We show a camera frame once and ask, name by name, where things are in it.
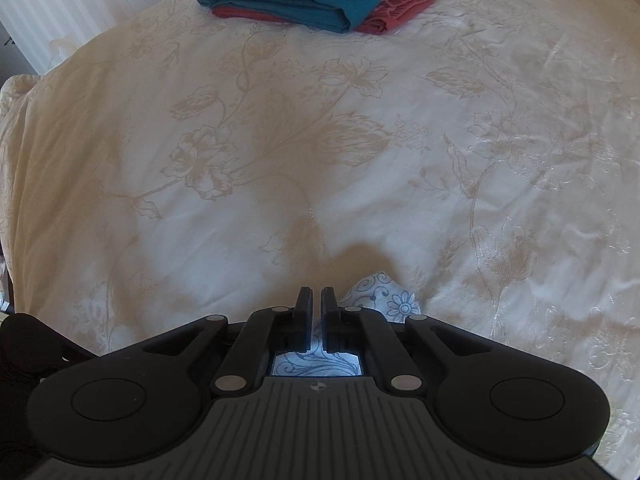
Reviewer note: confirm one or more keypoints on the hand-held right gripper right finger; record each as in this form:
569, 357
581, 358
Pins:
330, 317

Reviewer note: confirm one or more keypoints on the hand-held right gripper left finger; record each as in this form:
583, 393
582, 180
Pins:
302, 317

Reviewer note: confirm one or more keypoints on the light blue floral pants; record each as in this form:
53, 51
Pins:
395, 302

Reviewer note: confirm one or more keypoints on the red folded pants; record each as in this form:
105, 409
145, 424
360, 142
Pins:
400, 5

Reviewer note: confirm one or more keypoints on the cream embroidered bedspread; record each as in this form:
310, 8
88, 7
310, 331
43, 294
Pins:
350, 135

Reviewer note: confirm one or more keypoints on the white ribbed panel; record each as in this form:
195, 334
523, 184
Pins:
60, 5

